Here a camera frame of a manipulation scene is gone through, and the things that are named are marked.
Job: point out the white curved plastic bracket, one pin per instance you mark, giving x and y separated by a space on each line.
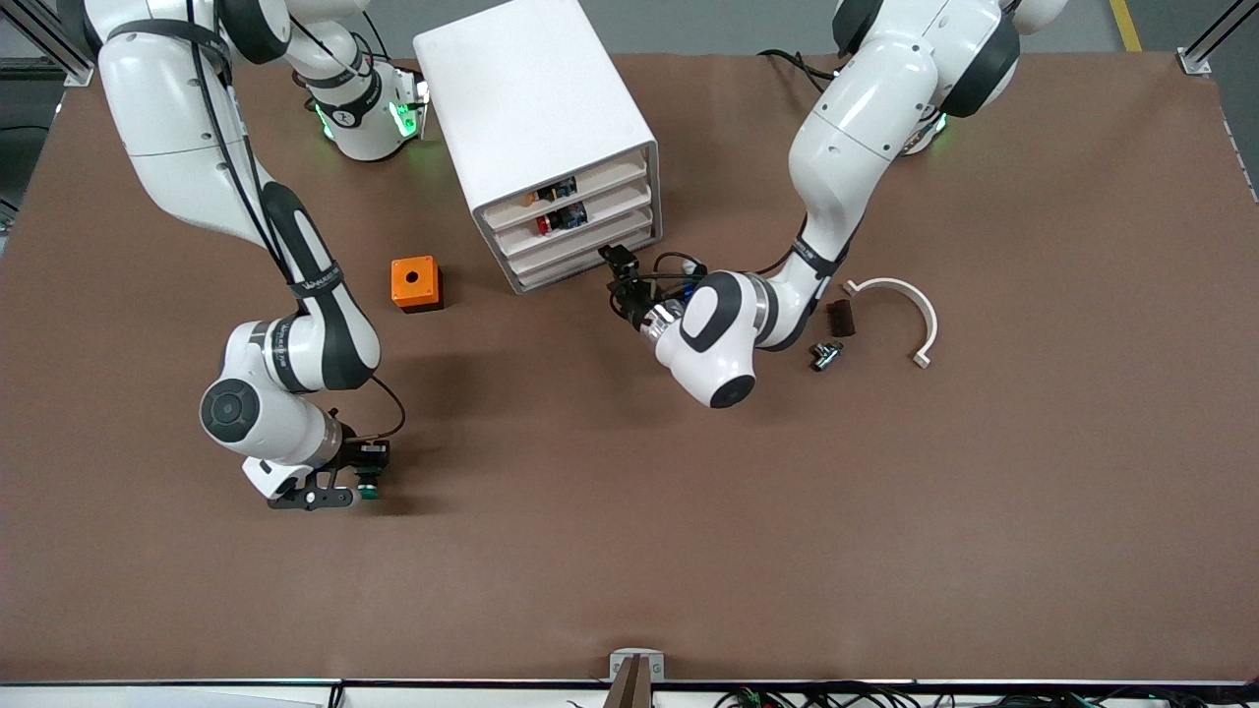
920 310

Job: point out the orange push button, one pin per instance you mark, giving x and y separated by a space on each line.
556 189

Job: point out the white plastic drawer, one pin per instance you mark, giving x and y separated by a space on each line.
590 240
580 264
610 185
610 210

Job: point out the silver metal selector switch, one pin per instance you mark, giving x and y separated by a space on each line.
827 355

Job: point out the orange button enclosure box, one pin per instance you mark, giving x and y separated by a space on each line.
413 280

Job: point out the white drawer cabinet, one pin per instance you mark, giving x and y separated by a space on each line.
521 88

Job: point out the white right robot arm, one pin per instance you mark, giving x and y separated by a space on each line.
167 118

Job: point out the red push button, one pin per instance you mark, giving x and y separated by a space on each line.
566 215

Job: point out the aluminium frame profile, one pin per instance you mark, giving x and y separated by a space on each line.
79 71
1195 61

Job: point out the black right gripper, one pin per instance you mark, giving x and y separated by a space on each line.
360 457

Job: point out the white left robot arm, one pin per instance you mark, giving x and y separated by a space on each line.
856 138

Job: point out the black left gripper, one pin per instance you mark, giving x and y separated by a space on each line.
636 301

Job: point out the brown terminal block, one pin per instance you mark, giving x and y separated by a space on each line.
842 320

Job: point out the brown paper table cover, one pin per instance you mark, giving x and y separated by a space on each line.
629 511

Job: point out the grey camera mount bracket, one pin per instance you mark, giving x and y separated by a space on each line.
636 678

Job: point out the arm base connector plate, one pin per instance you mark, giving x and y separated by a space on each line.
410 103

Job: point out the green push button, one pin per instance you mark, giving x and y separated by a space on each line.
368 490

